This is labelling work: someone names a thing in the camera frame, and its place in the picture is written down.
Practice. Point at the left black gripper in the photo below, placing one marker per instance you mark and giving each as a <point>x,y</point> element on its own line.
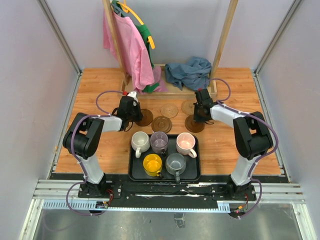
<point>136,105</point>

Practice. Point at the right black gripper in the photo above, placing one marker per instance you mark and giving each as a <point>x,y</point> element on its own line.
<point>196,118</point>

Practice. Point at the woven rattan coaster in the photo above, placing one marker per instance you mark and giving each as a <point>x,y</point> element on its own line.
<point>187,107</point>

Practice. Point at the brown glass coaster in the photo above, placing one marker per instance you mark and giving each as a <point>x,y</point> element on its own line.
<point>147,118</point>

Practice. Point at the dark wooden coaster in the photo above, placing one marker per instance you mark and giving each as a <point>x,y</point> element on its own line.
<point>193,126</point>
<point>161,124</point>

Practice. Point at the light woven coaster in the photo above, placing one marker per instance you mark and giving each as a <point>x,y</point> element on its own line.
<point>169,110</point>

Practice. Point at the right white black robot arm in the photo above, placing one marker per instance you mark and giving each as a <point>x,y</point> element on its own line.
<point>251,133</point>

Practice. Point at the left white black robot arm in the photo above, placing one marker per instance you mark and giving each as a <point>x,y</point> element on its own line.
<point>84,134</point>

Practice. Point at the blue crumpled cloth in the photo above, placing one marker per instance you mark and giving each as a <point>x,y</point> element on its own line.
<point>194,74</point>

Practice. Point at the white ceramic mug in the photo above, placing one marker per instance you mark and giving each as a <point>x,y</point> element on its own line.
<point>140,142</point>

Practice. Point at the pink ceramic mug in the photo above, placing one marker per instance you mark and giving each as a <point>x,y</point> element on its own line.
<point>185,143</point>

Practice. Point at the purple glass mug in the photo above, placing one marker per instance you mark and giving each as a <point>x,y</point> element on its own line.
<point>159,143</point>

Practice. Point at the wooden clothes rack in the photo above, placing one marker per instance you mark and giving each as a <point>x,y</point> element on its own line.
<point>127,79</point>

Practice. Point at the pink shirt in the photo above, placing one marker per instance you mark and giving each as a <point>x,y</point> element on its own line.
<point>132,52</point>

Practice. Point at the black plastic tray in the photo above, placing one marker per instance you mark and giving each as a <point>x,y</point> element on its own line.
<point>192,172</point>

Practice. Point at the yellow glass mug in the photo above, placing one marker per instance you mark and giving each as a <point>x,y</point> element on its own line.
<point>153,165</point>

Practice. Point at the grey glass mug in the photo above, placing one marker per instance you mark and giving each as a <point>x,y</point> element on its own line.
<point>175,165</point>

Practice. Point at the green shirt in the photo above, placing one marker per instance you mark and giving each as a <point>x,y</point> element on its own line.
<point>146,37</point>

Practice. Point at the yellow hanger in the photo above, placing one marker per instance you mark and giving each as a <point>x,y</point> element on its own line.
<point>127,9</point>

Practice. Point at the green hanger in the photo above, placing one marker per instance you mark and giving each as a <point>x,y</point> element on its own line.
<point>117,8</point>

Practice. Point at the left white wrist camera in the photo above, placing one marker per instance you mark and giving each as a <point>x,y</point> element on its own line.
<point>133,94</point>

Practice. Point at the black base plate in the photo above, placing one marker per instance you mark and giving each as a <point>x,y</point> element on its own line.
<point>201,194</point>

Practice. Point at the aluminium front rail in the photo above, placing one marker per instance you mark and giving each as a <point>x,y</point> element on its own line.
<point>59,194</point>

